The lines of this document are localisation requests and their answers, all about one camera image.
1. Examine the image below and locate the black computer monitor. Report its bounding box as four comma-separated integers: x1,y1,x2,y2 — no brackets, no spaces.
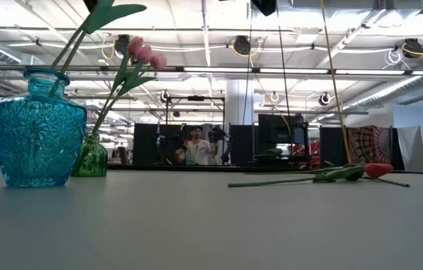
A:
258,113,307,146

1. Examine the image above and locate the black aluminium table frame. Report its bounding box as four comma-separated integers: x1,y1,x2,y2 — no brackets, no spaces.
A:
106,163,423,176

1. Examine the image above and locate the long yellow cable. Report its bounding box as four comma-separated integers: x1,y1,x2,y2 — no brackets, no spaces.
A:
319,0,350,164

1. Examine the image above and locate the red tool cabinet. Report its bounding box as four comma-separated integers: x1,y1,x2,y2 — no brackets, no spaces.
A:
292,140,321,168

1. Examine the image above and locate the grey metal crossbar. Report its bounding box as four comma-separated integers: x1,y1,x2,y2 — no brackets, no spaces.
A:
0,64,423,76

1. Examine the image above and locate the green glass vase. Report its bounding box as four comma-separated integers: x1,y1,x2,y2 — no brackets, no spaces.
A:
71,133,109,178

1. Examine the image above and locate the black partition panel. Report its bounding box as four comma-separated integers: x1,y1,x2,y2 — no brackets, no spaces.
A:
132,123,185,167
229,124,254,167
319,126,349,167

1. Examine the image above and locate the patterned red tapestry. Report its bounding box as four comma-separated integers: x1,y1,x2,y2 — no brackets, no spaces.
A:
347,126,392,165

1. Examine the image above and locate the black metal gantry frame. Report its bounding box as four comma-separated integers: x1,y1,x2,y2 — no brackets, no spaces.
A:
165,95,227,166

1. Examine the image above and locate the white hanging cloth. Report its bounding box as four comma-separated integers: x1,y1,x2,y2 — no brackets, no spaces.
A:
397,125,423,170

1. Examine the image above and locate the long black cable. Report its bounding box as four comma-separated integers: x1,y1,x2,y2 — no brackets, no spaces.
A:
275,10,295,166

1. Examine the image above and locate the person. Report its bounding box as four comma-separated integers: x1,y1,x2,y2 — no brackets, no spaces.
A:
173,125,217,167

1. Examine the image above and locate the blue cut-glass vase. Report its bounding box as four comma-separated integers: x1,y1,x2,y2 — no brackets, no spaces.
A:
0,67,88,188

